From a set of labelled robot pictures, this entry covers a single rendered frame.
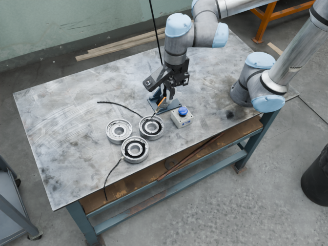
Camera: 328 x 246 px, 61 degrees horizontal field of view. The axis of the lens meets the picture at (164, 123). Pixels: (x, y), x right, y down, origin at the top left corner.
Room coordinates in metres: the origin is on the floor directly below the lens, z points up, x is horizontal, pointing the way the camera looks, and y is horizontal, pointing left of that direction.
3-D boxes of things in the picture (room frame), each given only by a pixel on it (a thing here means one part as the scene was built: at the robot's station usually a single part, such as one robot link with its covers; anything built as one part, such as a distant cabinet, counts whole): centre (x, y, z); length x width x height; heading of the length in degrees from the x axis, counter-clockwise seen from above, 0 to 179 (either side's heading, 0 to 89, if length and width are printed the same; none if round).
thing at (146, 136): (0.66, 0.05, 0.82); 0.10 x 0.10 x 0.04
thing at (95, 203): (0.87, 0.02, 0.40); 1.17 x 0.59 x 0.80; 125
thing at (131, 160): (0.54, 0.10, 0.82); 0.10 x 0.10 x 0.04
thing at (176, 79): (0.74, -0.02, 1.07); 0.09 x 0.08 x 0.12; 122
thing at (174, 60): (0.74, -0.01, 1.15); 0.08 x 0.08 x 0.05
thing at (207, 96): (0.87, 0.02, 0.79); 1.20 x 0.60 x 0.02; 125
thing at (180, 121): (0.73, -0.08, 0.82); 0.08 x 0.07 x 0.05; 125
